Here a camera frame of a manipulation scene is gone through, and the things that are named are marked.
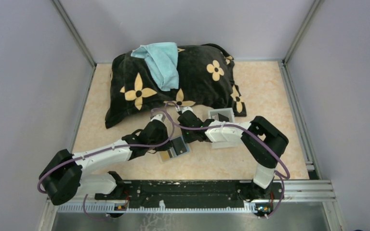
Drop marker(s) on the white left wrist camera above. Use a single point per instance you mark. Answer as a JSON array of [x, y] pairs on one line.
[[158, 117]]

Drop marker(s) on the light blue towel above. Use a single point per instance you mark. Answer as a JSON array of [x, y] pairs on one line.
[[161, 60]]

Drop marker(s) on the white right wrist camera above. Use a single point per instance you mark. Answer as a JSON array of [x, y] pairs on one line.
[[186, 109]]

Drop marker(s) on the white plastic tray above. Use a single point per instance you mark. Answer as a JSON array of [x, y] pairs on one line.
[[224, 137]]

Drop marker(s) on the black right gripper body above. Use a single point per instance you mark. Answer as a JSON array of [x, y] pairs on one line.
[[188, 135]]

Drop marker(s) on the beige card holder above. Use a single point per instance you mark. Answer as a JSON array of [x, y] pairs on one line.
[[172, 150]]

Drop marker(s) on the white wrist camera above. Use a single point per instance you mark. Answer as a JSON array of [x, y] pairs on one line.
[[158, 117], [186, 109]]

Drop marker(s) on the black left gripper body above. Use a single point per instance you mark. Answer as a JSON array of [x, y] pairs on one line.
[[164, 136]]

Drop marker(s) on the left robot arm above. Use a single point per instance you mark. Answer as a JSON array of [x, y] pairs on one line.
[[69, 175]]

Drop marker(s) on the stack of credit cards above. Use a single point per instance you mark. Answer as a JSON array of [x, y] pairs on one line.
[[220, 117]]

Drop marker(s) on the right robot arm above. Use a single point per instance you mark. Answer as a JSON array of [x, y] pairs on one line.
[[261, 138]]

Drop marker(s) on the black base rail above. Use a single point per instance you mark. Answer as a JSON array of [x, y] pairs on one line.
[[181, 194]]

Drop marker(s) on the black pillow with yellow flowers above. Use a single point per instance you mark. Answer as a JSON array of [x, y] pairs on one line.
[[189, 75]]

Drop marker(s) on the black credit card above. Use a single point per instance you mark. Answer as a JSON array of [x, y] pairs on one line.
[[179, 146]]

